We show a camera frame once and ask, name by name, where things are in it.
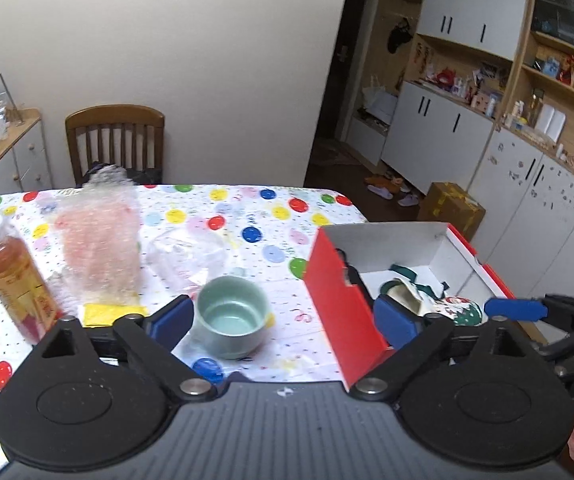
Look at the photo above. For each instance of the clear plastic bag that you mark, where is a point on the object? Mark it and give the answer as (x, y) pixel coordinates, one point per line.
(182, 260)

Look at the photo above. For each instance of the black bag on chair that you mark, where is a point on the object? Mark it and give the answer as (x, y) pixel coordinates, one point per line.
(142, 176)

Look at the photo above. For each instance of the black hanging bag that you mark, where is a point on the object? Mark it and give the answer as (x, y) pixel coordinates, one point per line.
(399, 35)

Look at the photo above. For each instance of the brown cardboard box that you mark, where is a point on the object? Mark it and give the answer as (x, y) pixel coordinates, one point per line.
(454, 207)

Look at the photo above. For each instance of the white upper cabinet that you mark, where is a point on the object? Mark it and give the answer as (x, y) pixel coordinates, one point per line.
(472, 5)

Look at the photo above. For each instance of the white cabinet with stickers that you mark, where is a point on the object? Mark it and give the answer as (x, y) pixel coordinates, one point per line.
(542, 210)

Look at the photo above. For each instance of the orange plush slippers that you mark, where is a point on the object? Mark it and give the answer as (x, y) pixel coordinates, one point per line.
(382, 181)

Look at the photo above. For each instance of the white lower cabinet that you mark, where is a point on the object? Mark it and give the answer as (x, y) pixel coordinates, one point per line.
(432, 130)

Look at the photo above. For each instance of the printed christmas stocking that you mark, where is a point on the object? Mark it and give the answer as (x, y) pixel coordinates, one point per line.
(454, 310)

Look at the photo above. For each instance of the door mat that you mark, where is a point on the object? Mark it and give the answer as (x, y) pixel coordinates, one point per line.
(334, 152)

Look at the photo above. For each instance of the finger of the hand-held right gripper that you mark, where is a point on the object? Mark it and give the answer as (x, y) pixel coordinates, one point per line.
(514, 309)
(567, 344)

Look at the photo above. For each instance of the pink translucent cup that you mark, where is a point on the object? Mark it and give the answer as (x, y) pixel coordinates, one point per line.
(96, 245)

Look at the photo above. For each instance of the purple slipper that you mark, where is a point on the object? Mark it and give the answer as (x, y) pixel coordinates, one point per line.
(381, 192)
(408, 200)

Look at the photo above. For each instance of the wooden chair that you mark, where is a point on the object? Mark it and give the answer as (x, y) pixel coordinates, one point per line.
(117, 120)

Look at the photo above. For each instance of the white plastic bag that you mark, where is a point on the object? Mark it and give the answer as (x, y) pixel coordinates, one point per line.
(379, 102)

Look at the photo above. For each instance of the dark entrance door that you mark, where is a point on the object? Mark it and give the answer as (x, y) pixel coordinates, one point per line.
(347, 50)

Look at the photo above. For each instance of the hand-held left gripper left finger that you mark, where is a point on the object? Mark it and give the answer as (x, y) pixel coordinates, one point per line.
(173, 319)

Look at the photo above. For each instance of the red and white cardboard box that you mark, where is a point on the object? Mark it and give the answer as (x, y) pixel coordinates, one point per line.
(339, 320)

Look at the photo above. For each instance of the row of small shelf items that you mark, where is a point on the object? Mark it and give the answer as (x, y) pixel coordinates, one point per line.
(472, 85)

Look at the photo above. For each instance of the wooden sideboard with white drawers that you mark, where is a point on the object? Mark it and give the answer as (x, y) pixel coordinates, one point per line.
(22, 155)

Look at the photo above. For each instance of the green ceramic cup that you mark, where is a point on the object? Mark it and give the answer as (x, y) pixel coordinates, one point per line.
(232, 327)

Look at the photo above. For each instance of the dotted tablecloth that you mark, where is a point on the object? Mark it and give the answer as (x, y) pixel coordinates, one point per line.
(267, 220)

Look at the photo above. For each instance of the blue bottle cap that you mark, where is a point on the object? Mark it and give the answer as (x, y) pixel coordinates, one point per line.
(208, 369)

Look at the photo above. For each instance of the yellow sponge cloth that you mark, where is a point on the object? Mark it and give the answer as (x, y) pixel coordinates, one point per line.
(109, 314)

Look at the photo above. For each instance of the orange drink bottle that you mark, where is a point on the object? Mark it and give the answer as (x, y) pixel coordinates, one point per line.
(14, 280)

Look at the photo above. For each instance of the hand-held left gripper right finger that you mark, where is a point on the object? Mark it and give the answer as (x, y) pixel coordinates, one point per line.
(393, 321)

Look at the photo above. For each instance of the clear bubble wrap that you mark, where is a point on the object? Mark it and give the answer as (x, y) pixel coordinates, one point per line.
(108, 176)

